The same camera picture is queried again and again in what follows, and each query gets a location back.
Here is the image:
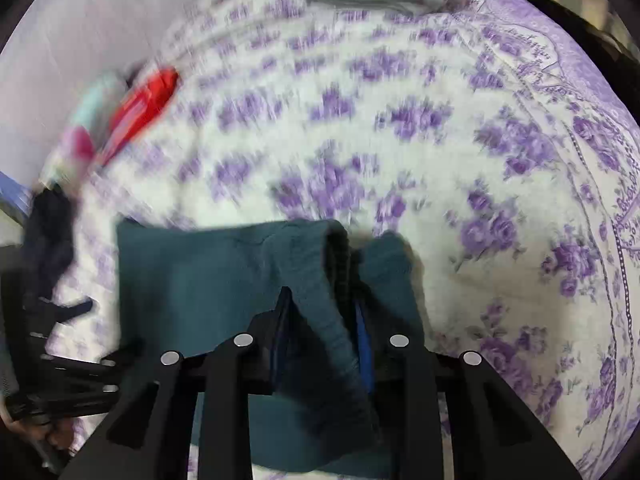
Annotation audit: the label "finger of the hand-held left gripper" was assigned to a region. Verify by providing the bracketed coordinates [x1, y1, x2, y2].
[42, 339, 146, 418]
[37, 297, 94, 325]

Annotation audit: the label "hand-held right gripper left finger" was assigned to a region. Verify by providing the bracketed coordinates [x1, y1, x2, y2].
[60, 287, 293, 480]

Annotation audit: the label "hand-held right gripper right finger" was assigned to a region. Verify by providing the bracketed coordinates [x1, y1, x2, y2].
[350, 300, 583, 480]

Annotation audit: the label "teal green pants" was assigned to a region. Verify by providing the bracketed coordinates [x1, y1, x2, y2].
[116, 219, 426, 478]

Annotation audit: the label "folded black pants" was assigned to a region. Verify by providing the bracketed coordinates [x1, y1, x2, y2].
[22, 187, 93, 311]

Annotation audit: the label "person's left hand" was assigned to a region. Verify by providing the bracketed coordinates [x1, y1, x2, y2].
[7, 416, 77, 457]

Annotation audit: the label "blue printed board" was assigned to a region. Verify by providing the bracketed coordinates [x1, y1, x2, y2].
[0, 170, 36, 223]

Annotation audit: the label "floral pastel pillow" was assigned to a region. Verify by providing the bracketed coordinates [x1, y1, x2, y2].
[40, 71, 131, 191]

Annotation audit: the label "purple floral bedsheet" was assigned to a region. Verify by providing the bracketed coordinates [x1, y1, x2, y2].
[30, 0, 640, 480]

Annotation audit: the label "folded red striped shorts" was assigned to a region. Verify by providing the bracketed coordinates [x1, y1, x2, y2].
[95, 66, 180, 166]

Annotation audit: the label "white lace headboard cover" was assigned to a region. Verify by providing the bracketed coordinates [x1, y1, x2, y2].
[0, 0, 321, 161]

